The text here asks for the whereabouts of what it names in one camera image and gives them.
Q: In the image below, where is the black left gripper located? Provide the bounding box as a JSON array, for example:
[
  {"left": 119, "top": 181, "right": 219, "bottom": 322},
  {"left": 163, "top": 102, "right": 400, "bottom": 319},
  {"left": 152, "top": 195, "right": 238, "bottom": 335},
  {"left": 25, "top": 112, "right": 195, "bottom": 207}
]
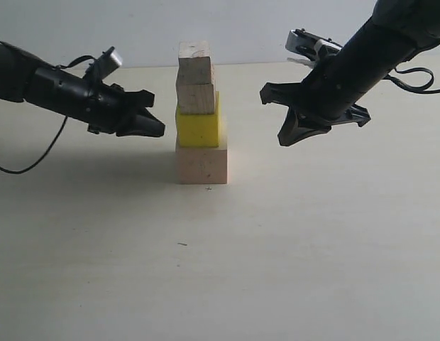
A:
[{"left": 87, "top": 84, "right": 165, "bottom": 137}]

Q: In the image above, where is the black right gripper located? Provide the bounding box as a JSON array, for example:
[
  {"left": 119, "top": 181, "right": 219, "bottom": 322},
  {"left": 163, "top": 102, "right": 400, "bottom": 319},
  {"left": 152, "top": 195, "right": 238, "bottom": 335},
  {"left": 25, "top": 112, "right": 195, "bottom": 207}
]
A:
[{"left": 260, "top": 60, "right": 371, "bottom": 146}]

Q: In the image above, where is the yellow cube block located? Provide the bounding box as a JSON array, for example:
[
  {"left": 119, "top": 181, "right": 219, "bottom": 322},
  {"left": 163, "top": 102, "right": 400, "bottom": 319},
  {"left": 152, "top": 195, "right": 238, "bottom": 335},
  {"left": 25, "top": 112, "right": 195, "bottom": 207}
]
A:
[{"left": 175, "top": 91, "right": 222, "bottom": 148}]

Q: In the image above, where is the medium wooden cube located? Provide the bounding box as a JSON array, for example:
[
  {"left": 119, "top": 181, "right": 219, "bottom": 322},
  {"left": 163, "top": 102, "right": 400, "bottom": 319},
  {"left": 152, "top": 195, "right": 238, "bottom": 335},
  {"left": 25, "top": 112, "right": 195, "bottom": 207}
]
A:
[{"left": 175, "top": 63, "right": 216, "bottom": 114}]

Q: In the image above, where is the large wooden cube block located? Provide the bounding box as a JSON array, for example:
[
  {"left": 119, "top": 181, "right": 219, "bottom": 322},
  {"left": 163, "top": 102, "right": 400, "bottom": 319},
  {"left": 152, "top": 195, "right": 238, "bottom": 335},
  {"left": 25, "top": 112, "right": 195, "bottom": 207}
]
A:
[{"left": 175, "top": 119, "right": 229, "bottom": 185}]

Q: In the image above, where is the small wooden cube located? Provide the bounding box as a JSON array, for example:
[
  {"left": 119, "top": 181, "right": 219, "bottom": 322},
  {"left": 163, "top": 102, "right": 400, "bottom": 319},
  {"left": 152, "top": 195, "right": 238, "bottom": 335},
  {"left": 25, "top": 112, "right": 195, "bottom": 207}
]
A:
[{"left": 177, "top": 40, "right": 211, "bottom": 86}]

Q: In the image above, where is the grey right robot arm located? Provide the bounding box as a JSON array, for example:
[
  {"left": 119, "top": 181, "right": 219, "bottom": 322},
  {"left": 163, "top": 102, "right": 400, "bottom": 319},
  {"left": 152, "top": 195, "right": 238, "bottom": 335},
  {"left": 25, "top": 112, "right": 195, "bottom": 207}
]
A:
[{"left": 260, "top": 1, "right": 440, "bottom": 146}]

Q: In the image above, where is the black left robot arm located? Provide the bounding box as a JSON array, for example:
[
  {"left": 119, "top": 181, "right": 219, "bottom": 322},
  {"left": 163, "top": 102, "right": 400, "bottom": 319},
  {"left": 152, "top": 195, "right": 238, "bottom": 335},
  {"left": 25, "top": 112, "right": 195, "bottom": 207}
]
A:
[{"left": 0, "top": 41, "right": 165, "bottom": 138}]

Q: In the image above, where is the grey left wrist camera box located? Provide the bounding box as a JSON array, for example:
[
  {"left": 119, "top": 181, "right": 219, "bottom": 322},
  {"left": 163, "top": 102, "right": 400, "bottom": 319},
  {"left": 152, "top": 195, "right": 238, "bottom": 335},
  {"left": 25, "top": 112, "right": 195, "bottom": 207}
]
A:
[{"left": 86, "top": 46, "right": 123, "bottom": 80}]

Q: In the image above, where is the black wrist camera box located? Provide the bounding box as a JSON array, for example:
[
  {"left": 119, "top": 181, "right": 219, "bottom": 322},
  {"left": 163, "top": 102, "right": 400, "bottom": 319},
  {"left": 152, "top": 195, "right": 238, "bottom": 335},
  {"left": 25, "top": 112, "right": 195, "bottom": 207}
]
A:
[{"left": 285, "top": 28, "right": 343, "bottom": 69}]

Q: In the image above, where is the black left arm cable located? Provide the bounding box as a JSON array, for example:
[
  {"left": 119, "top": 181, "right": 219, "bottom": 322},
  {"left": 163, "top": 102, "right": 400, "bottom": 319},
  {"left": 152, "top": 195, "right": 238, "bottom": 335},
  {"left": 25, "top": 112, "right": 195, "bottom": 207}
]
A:
[{"left": 0, "top": 55, "right": 100, "bottom": 175}]

